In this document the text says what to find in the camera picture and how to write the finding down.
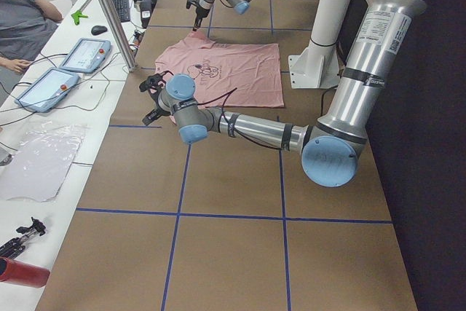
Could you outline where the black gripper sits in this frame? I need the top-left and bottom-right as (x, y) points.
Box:
(139, 72), (170, 125)
(186, 0), (210, 31)

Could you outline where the pink Snoopy t-shirt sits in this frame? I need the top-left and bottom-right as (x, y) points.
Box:
(155, 31), (284, 108)

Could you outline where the black power adapter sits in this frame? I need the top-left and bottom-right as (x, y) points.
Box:
(139, 0), (153, 28)

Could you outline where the far blue teach pendant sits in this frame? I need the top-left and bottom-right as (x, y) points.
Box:
(60, 38), (111, 74)

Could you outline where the blue teach pendant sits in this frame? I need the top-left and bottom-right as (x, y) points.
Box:
(15, 68), (80, 113)
(60, 38), (111, 74)

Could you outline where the black computer mouse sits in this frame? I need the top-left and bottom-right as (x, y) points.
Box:
(90, 25), (108, 36)

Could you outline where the black keyboard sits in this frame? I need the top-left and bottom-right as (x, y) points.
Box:
(112, 0), (130, 23)

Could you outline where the green plastic clamp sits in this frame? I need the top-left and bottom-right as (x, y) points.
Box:
(71, 10), (88, 25)

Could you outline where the near blue teach pendant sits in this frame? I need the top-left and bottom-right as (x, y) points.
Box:
(15, 68), (80, 113)

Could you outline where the clear plastic bag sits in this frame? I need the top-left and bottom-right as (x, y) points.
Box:
(1, 122), (87, 202)

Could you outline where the seated person grey shirt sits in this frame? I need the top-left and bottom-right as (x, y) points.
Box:
(1, 0), (63, 74)

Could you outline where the black folded tripod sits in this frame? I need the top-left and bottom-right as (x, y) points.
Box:
(1, 217), (46, 259)

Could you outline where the red cylinder bottle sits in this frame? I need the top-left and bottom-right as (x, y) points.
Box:
(1, 257), (50, 288)

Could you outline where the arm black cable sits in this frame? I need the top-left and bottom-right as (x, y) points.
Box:
(198, 87), (288, 151)

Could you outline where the aluminium frame post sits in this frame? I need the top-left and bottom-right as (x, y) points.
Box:
(98, 0), (136, 72)

